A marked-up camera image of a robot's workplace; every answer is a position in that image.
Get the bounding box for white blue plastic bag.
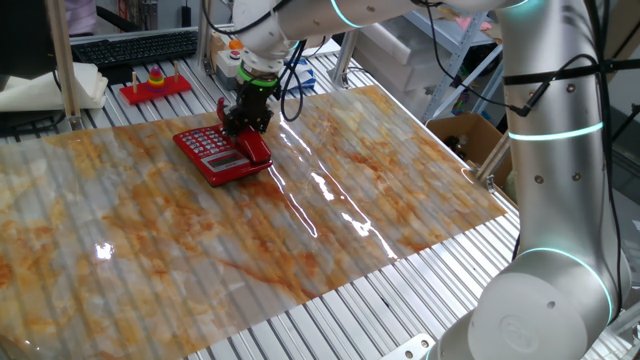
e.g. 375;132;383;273
284;57;317;91

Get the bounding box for red telephone base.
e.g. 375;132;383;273
172;124;274;188

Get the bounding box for red hanoi tower toy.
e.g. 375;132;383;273
118;60;193;106

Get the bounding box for white foam sheet stack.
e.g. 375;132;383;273
0;62;109;113

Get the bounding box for grey metal shelf rack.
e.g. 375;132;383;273
402;0;506;124

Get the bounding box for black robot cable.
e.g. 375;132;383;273
199;0;640;321

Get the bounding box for orange marble patterned mat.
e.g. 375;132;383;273
0;84;509;360

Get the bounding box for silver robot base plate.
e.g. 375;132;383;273
379;332;437;360

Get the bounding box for white foam blocks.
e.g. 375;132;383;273
357;22;451;119

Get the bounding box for aluminium frame post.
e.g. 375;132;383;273
196;0;216;76
45;0;84;131
474;132;511;194
327;29;360;90

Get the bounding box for red telephone handset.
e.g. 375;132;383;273
216;97;274;166

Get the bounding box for grey push button box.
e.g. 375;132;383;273
215;48;246;91

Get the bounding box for green wrist adapter ring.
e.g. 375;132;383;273
236;60;281;89

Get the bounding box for black monitor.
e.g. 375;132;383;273
0;0;59;91

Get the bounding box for olive green bag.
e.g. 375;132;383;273
502;169;519;204

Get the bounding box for person in purple shirt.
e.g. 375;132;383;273
64;0;97;37

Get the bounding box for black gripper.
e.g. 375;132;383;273
221;80;280;139

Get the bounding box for black computer keyboard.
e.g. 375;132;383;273
70;29;200;70

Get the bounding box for brown cardboard box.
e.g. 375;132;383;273
425;112;516;191

